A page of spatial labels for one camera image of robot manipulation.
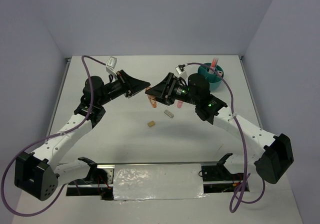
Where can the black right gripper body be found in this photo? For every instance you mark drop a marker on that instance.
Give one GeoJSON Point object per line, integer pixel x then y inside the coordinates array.
{"type": "Point", "coordinates": [173, 87]}

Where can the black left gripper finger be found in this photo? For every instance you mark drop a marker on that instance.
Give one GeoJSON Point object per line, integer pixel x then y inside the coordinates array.
{"type": "Point", "coordinates": [138, 91]}
{"type": "Point", "coordinates": [134, 83]}

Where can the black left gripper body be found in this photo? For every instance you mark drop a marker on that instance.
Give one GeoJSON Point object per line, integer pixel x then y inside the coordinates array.
{"type": "Point", "coordinates": [118, 88]}

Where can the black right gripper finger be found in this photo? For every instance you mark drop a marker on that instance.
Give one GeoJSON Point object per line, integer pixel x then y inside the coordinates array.
{"type": "Point", "coordinates": [156, 94]}
{"type": "Point", "coordinates": [163, 85]}

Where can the orange correction tape dispenser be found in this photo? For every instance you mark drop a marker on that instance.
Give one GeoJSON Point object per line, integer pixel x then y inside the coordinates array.
{"type": "Point", "coordinates": [152, 100]}

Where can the orange highlighter pen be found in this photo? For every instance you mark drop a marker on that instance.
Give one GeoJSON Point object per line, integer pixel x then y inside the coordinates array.
{"type": "Point", "coordinates": [216, 66]}

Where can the pink mini stapler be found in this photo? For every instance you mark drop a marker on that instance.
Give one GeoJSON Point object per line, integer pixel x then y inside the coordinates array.
{"type": "Point", "coordinates": [220, 73]}

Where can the red highlighter pen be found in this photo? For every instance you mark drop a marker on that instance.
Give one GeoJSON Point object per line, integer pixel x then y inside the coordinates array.
{"type": "Point", "coordinates": [213, 66]}

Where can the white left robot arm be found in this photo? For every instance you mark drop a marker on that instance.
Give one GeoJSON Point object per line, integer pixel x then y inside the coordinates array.
{"type": "Point", "coordinates": [40, 173]}

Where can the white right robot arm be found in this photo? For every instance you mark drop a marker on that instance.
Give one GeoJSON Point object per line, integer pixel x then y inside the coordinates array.
{"type": "Point", "coordinates": [274, 152]}

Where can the grey white eraser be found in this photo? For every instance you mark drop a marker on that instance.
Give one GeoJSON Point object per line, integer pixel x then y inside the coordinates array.
{"type": "Point", "coordinates": [168, 113]}

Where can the tan yellow eraser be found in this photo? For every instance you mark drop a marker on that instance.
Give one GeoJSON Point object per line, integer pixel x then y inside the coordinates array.
{"type": "Point", "coordinates": [151, 123]}

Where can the teal round pen holder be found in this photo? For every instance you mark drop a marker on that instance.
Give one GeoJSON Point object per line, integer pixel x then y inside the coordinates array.
{"type": "Point", "coordinates": [213, 79]}

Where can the silver foil cover plate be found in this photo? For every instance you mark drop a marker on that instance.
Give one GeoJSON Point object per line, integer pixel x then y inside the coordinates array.
{"type": "Point", "coordinates": [157, 182]}

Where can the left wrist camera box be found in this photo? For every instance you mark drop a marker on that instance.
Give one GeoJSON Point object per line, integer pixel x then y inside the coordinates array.
{"type": "Point", "coordinates": [110, 65]}

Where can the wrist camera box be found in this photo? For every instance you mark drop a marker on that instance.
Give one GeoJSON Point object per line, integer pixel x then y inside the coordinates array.
{"type": "Point", "coordinates": [181, 72]}
{"type": "Point", "coordinates": [110, 65]}

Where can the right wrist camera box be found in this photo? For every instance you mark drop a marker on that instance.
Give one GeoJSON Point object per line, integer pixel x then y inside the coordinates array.
{"type": "Point", "coordinates": [181, 72]}

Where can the metal base rail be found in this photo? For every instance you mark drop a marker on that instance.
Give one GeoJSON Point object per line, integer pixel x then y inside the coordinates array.
{"type": "Point", "coordinates": [216, 179]}

